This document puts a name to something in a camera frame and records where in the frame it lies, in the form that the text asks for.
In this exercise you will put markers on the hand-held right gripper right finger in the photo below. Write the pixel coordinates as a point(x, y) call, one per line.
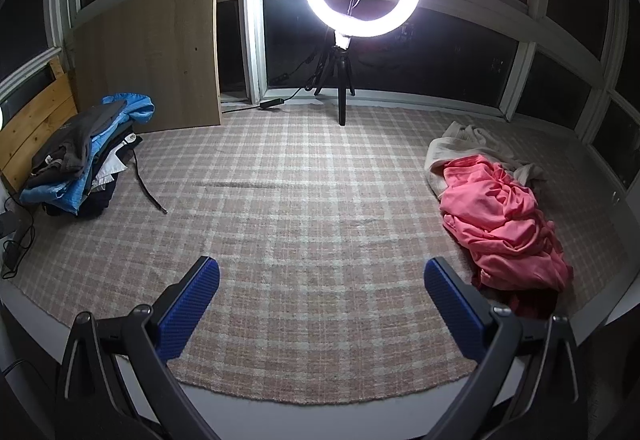
point(452, 315)

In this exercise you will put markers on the plaid mat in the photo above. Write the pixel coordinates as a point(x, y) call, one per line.
point(300, 200)

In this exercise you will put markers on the pink t-shirt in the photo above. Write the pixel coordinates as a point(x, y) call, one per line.
point(500, 220)

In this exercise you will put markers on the wooden plank headboard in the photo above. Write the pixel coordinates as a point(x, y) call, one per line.
point(35, 119)

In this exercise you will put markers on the cream cloth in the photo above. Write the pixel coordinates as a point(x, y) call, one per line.
point(450, 154)

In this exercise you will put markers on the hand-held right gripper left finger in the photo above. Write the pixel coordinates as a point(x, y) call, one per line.
point(190, 305)

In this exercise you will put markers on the dark red garment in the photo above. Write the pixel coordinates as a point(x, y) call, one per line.
point(530, 305)

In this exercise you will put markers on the white shirt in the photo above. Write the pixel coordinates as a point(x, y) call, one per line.
point(112, 167)

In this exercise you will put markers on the grey garment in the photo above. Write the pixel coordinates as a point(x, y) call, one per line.
point(70, 139)

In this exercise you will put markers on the black tripod stand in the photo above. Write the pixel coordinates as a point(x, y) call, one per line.
point(342, 89)

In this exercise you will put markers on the dark navy garment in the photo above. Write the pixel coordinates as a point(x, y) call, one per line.
point(100, 205)

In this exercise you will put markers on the wooden board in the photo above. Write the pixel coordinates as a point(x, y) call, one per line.
point(150, 49)

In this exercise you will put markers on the blue jacket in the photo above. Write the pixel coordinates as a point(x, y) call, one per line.
point(75, 180)

